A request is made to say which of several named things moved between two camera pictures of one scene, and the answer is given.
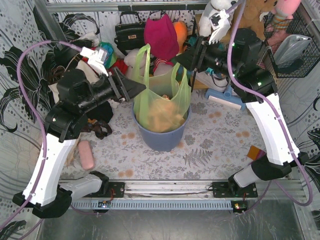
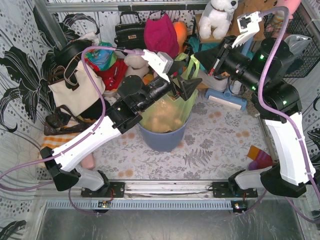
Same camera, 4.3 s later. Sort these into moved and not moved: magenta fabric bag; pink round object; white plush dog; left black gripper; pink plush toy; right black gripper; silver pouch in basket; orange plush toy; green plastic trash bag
Moved: left black gripper; green plastic trash bag; right black gripper
Not moved: pink round object; orange plush toy; magenta fabric bag; pink plush toy; silver pouch in basket; white plush dog
